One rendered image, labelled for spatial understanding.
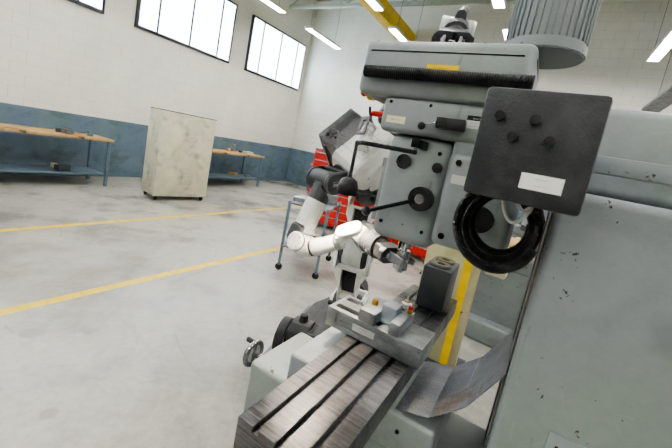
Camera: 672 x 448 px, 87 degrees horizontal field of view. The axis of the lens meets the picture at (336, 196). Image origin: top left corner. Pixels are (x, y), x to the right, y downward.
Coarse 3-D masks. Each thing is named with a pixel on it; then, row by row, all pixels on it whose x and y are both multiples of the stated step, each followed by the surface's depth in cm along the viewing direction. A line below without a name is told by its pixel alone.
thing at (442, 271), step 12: (432, 264) 158; (444, 264) 160; (456, 264) 168; (432, 276) 156; (444, 276) 153; (456, 276) 171; (420, 288) 158; (432, 288) 156; (444, 288) 153; (420, 300) 159; (432, 300) 156; (444, 300) 154
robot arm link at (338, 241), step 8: (344, 224) 135; (352, 224) 133; (360, 224) 131; (336, 232) 134; (344, 232) 131; (352, 232) 130; (360, 232) 130; (336, 240) 133; (344, 240) 140; (336, 248) 136
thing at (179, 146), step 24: (168, 120) 613; (192, 120) 645; (216, 120) 680; (168, 144) 623; (192, 144) 656; (144, 168) 650; (168, 168) 633; (192, 168) 667; (144, 192) 659; (168, 192) 643; (192, 192) 678
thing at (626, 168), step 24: (624, 120) 78; (648, 120) 76; (456, 144) 96; (624, 144) 78; (648, 144) 76; (600, 168) 80; (624, 168) 78; (648, 168) 76; (600, 192) 81; (624, 192) 78; (648, 192) 76
